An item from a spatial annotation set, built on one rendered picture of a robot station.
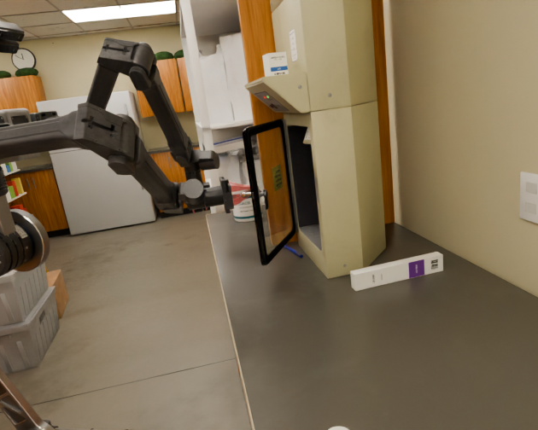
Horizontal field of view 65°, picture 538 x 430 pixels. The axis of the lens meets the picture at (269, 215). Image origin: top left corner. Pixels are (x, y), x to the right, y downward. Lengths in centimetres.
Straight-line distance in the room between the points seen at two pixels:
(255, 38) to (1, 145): 84
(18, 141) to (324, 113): 70
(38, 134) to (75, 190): 529
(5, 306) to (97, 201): 334
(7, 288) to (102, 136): 221
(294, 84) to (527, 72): 52
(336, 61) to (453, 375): 76
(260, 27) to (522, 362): 117
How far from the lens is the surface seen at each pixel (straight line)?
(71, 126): 89
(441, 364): 90
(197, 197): 116
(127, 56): 121
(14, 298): 303
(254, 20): 149
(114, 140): 89
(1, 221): 142
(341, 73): 115
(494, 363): 92
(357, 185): 119
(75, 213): 629
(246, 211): 189
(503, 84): 119
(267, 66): 118
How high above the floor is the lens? 146
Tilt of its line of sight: 15 degrees down
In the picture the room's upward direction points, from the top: 8 degrees counter-clockwise
